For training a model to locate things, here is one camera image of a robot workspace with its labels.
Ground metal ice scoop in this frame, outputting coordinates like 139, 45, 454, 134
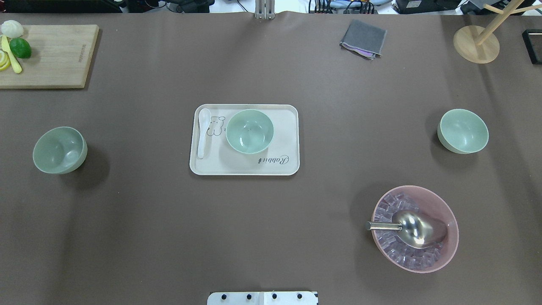
365, 210, 448, 249

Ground green bowl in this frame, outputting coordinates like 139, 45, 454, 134
226, 109, 274, 154
33, 127, 88, 175
437, 108, 489, 154

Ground wooden mug tree stand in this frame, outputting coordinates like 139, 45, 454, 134
453, 0, 542, 64

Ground wooden cutting board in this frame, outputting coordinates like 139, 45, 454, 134
0, 25, 99, 89

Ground white ceramic spoon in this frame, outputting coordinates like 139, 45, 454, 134
197, 108, 211, 159

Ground lemon slices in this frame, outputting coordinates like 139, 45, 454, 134
0, 50, 11, 71

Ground black box at edge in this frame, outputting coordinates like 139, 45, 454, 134
522, 29, 542, 64

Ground green bowl on tray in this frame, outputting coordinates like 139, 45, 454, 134
226, 109, 274, 154

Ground white onion half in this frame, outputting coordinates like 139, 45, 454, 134
1, 20, 25, 39

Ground green lime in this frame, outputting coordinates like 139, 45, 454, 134
8, 37, 32, 58

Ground cream rabbit serving tray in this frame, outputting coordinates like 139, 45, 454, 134
189, 104, 300, 175

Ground grey folded cloth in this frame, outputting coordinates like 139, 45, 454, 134
340, 20, 387, 60

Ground pink bowl with ice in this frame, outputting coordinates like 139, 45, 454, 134
371, 185, 459, 274

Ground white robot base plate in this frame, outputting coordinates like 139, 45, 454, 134
207, 291, 319, 305

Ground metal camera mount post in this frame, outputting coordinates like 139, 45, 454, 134
255, 0, 275, 19

